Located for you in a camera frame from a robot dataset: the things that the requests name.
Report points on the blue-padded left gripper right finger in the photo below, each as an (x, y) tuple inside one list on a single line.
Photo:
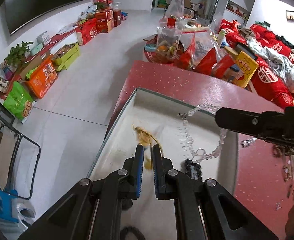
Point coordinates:
[(204, 209)]

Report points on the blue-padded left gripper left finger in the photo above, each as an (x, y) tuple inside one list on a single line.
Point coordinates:
[(91, 209)]

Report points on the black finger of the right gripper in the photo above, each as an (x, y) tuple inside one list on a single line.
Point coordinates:
[(270, 126)]

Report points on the black rectangular hair clip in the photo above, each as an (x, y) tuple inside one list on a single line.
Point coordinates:
[(193, 170)]

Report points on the white jewelry tray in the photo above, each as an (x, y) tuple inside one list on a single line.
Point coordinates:
[(161, 116)]

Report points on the leopard print scrunchie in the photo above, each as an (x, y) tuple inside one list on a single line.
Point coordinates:
[(279, 151)]

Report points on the silver rhinestone barrette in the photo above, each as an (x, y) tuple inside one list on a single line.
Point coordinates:
[(248, 142)]

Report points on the grey white clothes pile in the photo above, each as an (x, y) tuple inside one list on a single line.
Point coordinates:
[(278, 62)]

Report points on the yellow snack bag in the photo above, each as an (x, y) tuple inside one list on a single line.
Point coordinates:
[(247, 67)]

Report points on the green snack bag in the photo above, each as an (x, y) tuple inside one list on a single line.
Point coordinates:
[(19, 102)]

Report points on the orange gift box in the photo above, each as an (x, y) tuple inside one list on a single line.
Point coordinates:
[(40, 79)]

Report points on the black folding cart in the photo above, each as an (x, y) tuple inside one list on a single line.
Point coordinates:
[(7, 120)]

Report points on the green yellow gift box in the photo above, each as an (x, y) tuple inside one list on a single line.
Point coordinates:
[(65, 56)]

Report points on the potted green plant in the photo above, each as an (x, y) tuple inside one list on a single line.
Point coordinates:
[(17, 54)]

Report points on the red gift box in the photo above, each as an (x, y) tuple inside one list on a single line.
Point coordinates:
[(86, 31)]

